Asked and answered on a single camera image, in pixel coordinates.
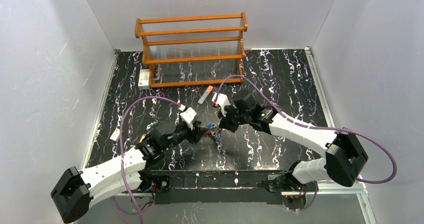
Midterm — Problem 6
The red white keyring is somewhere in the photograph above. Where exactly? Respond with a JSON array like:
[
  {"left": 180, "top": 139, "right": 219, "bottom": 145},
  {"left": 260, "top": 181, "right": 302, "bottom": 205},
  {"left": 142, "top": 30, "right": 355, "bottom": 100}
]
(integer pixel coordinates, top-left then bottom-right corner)
[{"left": 204, "top": 124, "right": 221, "bottom": 142}]

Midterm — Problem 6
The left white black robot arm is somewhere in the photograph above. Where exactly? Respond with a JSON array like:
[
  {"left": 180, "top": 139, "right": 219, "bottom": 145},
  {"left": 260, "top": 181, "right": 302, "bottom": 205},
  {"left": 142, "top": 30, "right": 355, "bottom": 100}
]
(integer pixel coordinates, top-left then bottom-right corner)
[{"left": 50, "top": 120, "right": 208, "bottom": 223}]

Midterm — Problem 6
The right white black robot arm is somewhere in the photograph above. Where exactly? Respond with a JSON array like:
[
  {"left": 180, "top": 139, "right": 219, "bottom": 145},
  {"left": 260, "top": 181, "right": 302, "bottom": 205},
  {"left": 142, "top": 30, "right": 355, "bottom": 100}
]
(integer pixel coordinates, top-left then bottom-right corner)
[{"left": 212, "top": 90, "right": 368, "bottom": 189}]

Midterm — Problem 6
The orange grey marker pen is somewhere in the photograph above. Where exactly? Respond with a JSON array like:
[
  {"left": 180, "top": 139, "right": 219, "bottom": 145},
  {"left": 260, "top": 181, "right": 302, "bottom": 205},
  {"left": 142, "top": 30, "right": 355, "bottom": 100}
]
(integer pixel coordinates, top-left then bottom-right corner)
[{"left": 198, "top": 85, "right": 214, "bottom": 105}]

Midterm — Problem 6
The small white red box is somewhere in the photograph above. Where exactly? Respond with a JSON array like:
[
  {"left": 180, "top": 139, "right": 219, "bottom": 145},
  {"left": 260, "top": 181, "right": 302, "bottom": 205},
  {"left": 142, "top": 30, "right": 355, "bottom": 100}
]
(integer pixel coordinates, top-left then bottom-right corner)
[{"left": 138, "top": 69, "right": 150, "bottom": 90}]

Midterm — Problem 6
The white small tag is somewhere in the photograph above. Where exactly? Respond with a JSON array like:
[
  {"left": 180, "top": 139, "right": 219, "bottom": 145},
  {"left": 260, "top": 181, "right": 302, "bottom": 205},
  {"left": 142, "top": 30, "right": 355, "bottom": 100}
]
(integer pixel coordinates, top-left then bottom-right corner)
[{"left": 109, "top": 128, "right": 120, "bottom": 142}]

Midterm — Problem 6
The wooden three-tier shelf rack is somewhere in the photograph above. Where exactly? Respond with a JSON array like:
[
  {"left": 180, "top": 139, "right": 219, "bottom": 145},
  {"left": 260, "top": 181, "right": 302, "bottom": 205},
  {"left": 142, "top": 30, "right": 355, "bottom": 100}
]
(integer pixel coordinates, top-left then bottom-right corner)
[{"left": 134, "top": 12, "right": 248, "bottom": 88}]

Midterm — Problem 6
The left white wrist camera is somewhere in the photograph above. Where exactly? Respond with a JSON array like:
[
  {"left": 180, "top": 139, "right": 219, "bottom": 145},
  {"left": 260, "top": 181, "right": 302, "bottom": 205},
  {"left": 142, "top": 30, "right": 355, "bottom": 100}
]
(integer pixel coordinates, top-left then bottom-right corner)
[{"left": 179, "top": 107, "right": 198, "bottom": 130}]

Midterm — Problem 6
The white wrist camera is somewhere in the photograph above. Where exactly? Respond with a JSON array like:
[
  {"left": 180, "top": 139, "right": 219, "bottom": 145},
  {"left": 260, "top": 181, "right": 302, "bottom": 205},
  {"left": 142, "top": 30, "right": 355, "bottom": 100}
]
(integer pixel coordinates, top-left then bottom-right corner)
[
  {"left": 212, "top": 93, "right": 231, "bottom": 116},
  {"left": 179, "top": 107, "right": 198, "bottom": 130}
]

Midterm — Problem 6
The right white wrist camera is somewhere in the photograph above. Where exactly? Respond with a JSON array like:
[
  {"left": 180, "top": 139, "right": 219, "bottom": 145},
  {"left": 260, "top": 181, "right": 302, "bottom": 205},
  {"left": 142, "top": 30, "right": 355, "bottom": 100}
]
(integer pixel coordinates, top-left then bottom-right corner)
[{"left": 212, "top": 93, "right": 231, "bottom": 116}]

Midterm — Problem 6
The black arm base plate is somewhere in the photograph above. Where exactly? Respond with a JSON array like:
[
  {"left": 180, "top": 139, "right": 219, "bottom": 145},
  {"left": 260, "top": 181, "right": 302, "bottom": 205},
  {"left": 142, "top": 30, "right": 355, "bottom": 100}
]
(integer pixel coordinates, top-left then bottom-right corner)
[{"left": 120, "top": 170, "right": 309, "bottom": 210}]

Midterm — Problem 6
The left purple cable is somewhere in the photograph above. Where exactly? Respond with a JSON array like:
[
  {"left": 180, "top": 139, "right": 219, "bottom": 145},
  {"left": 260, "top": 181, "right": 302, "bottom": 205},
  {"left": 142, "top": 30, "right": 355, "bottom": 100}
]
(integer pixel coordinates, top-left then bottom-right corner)
[{"left": 110, "top": 96, "right": 186, "bottom": 224}]

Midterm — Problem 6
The purple cable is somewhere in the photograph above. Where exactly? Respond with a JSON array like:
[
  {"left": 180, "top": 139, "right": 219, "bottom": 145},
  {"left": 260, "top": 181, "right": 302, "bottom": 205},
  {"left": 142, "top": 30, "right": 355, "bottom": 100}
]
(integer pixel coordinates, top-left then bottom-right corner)
[
  {"left": 110, "top": 96, "right": 186, "bottom": 224},
  {"left": 211, "top": 75, "right": 398, "bottom": 212}
]

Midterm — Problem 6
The aluminium front frame rail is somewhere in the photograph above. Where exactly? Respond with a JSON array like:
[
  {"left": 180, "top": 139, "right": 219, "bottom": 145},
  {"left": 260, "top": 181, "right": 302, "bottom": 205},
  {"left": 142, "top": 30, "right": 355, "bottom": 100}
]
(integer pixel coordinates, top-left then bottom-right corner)
[{"left": 127, "top": 170, "right": 376, "bottom": 223}]

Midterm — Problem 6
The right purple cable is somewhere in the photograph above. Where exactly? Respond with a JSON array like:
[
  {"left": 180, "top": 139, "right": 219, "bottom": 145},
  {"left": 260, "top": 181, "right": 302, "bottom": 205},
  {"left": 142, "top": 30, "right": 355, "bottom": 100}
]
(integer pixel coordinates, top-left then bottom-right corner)
[{"left": 211, "top": 75, "right": 398, "bottom": 212}]

